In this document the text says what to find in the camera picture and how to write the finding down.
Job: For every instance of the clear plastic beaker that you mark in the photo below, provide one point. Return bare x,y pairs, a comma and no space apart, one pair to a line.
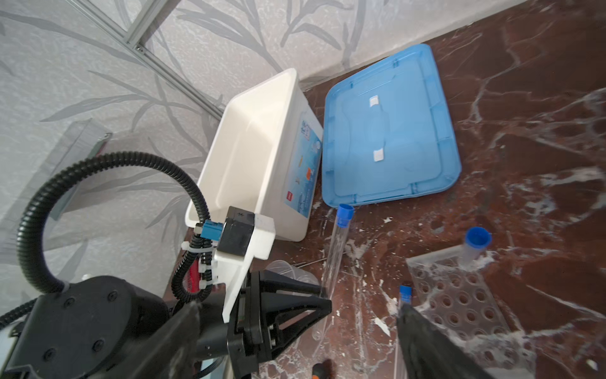
285,269

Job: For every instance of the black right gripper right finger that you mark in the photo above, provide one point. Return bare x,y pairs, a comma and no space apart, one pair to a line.
428,353

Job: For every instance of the thin metal rod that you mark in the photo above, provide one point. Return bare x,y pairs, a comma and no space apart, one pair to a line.
304,264

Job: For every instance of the blue capped test tube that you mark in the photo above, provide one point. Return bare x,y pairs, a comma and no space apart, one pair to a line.
329,280
476,241
405,297

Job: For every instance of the clear test tube rack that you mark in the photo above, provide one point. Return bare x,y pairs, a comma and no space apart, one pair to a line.
453,295

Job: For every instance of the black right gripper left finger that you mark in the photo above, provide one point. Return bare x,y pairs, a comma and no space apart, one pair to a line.
168,353

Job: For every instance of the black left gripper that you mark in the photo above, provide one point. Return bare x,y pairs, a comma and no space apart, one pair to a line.
287,308

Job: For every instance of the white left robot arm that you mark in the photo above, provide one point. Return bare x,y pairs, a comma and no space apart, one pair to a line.
105,327

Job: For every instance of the aluminium frame profile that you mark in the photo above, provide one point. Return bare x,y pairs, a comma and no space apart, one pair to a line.
132,40

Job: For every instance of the blue plastic bin lid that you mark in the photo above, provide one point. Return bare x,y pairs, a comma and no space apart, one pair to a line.
388,133

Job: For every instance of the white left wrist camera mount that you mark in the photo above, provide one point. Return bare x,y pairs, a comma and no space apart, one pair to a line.
243,237

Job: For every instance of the white plastic storage bin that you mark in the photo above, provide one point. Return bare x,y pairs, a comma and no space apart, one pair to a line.
265,156

